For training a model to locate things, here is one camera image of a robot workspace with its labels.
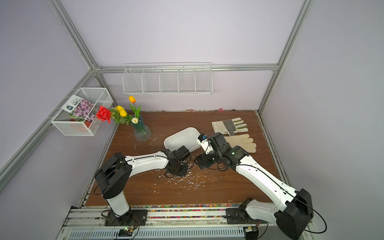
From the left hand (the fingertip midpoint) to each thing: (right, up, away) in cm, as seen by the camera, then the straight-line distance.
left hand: (182, 174), depth 87 cm
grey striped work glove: (+37, +28, +24) cm, 53 cm away
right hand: (+11, +13, -11) cm, 20 cm away
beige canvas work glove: (+40, +18, +15) cm, 46 cm away
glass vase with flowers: (-28, +24, +12) cm, 39 cm away
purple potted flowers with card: (-49, +37, -13) cm, 63 cm away
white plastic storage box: (+1, +20, +19) cm, 27 cm away
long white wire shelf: (-11, +60, +12) cm, 62 cm away
